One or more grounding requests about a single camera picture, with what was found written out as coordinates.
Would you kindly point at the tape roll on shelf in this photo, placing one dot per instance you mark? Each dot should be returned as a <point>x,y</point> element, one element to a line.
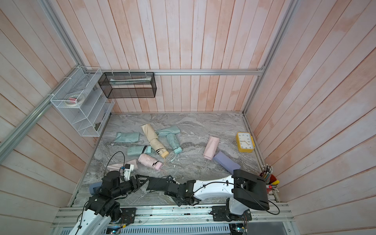
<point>74,100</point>

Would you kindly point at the black umbrella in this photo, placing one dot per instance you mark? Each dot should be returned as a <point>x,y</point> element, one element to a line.
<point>159,184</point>

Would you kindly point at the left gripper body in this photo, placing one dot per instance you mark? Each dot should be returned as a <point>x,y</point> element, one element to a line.
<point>126,187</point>

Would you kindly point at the mint green umbrella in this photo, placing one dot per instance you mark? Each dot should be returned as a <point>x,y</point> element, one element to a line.
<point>174,143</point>
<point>138,150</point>

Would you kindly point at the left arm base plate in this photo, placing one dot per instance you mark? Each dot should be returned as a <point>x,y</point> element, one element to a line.
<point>123,216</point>

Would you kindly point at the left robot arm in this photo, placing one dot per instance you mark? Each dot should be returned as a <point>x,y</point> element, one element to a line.
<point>102,208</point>

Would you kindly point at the beige umbrella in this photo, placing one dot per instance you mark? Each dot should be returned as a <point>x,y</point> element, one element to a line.
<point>159,148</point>

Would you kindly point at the black mesh basket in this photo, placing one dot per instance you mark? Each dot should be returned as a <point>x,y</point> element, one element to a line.
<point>128,85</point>

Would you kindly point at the white wire shelf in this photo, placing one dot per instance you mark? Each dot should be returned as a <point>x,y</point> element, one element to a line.
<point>88,119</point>

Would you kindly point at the pink umbrella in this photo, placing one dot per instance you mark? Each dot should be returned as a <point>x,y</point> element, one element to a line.
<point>211,148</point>
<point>150,162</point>

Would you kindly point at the yellow alarm clock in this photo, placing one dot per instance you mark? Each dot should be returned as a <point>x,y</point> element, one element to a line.
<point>245,142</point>

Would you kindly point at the red pen holder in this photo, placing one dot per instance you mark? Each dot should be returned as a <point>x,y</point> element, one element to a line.
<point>271,181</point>

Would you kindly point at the pink sleeve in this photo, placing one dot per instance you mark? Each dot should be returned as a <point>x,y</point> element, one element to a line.
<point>119,165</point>

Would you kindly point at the mint green sleeve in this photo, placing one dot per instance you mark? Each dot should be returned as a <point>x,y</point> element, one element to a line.
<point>166,131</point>
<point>131,137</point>

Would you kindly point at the lavender umbrella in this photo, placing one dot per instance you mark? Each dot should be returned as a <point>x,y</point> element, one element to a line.
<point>226,162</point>

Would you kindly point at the blue phone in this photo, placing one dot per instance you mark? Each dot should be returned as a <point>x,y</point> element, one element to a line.
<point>93,188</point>

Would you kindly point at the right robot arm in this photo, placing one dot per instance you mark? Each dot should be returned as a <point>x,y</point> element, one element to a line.
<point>242,191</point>

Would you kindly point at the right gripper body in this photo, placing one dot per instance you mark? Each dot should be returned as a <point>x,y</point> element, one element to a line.
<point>179,201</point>

